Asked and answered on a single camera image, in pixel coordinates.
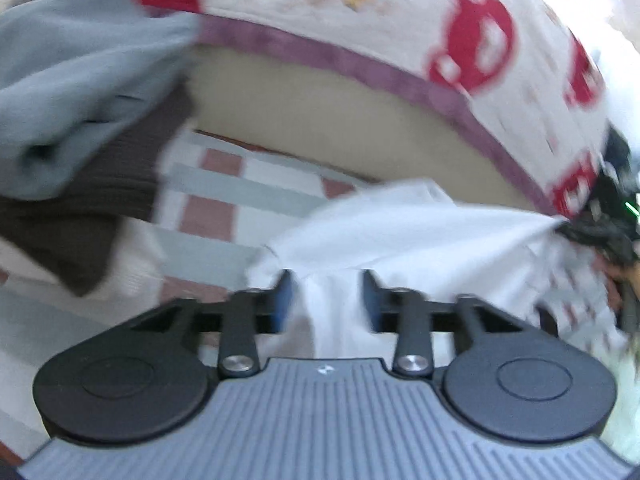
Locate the patterned white cloth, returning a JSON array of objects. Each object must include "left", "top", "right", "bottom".
[{"left": 530, "top": 237, "right": 632, "bottom": 347}]

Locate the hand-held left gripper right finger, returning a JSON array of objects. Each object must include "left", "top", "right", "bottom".
[{"left": 360, "top": 269, "right": 527, "bottom": 379}]

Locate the checked cartoon rug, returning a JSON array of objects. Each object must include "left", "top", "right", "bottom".
[{"left": 0, "top": 129, "right": 366, "bottom": 461}]

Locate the person's right hand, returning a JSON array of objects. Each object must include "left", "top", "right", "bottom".
[{"left": 604, "top": 261, "right": 640, "bottom": 307}]

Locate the white quilt with red bears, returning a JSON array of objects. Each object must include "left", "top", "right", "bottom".
[{"left": 0, "top": 0, "right": 615, "bottom": 221}]

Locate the grey folded garment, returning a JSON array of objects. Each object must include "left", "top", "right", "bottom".
[{"left": 0, "top": 0, "right": 201, "bottom": 202}]

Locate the white t-shirt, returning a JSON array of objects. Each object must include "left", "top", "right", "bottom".
[{"left": 245, "top": 177, "right": 628, "bottom": 361}]

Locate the cream folded garment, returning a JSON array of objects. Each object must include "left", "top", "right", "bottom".
[{"left": 0, "top": 220, "right": 168, "bottom": 307}]

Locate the dark brown knit garment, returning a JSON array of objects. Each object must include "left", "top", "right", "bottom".
[{"left": 0, "top": 85, "right": 197, "bottom": 297}]

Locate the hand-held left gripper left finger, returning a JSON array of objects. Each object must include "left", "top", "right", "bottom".
[{"left": 130, "top": 269, "right": 294, "bottom": 380}]

